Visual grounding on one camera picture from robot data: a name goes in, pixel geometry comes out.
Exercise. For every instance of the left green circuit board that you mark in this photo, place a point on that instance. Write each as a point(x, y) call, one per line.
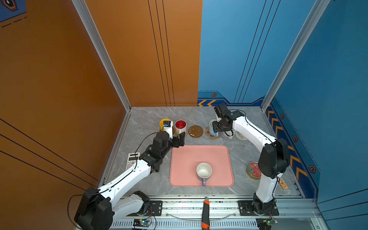
point(141, 224)

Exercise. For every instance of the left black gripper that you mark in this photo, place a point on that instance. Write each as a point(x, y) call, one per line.
point(180, 139)

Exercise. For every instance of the small wooden block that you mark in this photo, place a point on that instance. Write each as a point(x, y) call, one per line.
point(282, 184)

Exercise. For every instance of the glossy brown round coaster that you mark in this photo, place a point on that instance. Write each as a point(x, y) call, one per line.
point(195, 131)

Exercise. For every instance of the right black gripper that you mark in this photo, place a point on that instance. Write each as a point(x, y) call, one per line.
point(215, 128)

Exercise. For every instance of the yellow mug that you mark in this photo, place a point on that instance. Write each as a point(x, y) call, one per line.
point(162, 123)

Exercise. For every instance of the cork paw print coaster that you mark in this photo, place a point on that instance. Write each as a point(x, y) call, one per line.
point(207, 132)

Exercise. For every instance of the white mug purple handle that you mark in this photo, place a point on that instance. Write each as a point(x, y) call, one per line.
point(204, 172)

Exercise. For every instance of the red interior mug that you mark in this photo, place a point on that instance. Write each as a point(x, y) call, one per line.
point(180, 126)

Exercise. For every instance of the pink plastic tray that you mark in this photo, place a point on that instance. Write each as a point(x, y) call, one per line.
point(186, 159)

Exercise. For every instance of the orange black handled tool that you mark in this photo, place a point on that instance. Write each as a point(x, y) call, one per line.
point(205, 215)

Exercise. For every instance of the white calculator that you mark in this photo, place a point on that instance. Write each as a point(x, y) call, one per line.
point(131, 160)

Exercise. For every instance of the aluminium front rail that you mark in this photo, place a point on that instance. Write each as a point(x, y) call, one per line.
point(185, 213)

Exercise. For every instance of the red round tin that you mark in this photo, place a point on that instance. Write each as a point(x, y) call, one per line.
point(253, 171)

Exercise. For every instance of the green circuit board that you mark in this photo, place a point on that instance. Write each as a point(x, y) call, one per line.
point(141, 224)
point(266, 224)

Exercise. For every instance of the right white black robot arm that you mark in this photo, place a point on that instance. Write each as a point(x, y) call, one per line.
point(273, 161)

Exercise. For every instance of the right green circuit board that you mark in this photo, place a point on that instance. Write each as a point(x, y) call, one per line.
point(266, 224)

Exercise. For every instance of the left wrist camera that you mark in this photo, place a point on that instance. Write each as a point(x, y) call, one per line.
point(170, 130)

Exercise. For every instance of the woven rattan round coaster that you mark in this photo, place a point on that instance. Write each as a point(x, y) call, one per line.
point(186, 134)

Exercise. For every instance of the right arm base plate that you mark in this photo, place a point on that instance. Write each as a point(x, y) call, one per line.
point(257, 208)

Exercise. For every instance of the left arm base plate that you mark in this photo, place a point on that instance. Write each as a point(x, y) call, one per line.
point(156, 206)

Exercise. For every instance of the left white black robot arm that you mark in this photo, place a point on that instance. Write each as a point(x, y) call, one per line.
point(100, 207)

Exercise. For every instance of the white mug blue handle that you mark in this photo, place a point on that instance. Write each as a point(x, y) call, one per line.
point(211, 129)

